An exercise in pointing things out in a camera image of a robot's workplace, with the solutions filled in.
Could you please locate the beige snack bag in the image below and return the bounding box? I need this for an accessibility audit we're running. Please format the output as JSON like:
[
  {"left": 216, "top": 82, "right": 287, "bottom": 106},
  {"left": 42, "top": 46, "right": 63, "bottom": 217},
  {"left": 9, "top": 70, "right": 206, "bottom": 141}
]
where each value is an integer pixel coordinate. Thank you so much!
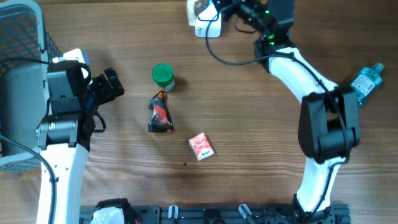
[{"left": 186, "top": 0, "right": 217, "bottom": 27}]

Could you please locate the blue mouthwash bottle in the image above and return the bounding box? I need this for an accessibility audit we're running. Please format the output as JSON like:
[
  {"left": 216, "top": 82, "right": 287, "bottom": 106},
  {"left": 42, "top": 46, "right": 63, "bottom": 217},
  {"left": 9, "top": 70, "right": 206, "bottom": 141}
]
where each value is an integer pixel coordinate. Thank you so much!
[{"left": 350, "top": 63, "right": 384, "bottom": 106}]

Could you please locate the red tissue pack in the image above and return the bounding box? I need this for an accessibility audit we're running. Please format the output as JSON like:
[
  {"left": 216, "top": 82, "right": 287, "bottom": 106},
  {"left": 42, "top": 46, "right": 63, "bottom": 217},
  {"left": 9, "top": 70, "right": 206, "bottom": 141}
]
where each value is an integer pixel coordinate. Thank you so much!
[{"left": 188, "top": 133, "right": 214, "bottom": 161}]

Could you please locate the white barcode scanner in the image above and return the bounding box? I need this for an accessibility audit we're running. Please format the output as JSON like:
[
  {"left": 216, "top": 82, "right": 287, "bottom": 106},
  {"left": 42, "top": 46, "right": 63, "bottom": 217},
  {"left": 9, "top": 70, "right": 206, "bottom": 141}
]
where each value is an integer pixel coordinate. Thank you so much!
[{"left": 195, "top": 2, "right": 221, "bottom": 38}]

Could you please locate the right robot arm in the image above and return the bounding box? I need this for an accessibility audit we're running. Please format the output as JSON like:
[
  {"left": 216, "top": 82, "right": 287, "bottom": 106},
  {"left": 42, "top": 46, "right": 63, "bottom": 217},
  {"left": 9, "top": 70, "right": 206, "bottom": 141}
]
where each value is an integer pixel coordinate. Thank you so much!
[{"left": 213, "top": 0, "right": 360, "bottom": 223}]

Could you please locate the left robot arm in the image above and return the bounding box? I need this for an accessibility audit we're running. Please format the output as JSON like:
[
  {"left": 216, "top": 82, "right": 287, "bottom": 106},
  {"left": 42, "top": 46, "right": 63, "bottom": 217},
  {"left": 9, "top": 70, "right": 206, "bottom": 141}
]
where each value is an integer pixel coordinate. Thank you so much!
[{"left": 36, "top": 64, "right": 124, "bottom": 223}]

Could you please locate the green lid jar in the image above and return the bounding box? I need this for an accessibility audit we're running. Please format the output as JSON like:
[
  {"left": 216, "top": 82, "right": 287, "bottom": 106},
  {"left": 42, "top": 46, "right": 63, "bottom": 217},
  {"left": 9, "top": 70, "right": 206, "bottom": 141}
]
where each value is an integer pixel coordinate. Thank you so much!
[{"left": 152, "top": 63, "right": 175, "bottom": 91}]

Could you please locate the grey plastic mesh basket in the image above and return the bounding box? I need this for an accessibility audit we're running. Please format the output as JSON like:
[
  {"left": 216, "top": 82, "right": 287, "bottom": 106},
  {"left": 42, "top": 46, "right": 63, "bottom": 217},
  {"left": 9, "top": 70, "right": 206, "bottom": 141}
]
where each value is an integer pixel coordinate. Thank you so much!
[{"left": 0, "top": 0, "right": 63, "bottom": 174}]

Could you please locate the red black snack pouch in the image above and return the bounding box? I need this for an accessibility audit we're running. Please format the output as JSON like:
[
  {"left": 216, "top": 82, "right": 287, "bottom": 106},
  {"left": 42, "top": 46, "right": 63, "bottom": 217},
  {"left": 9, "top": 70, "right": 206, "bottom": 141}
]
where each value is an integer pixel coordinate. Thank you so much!
[{"left": 148, "top": 91, "right": 174, "bottom": 133}]

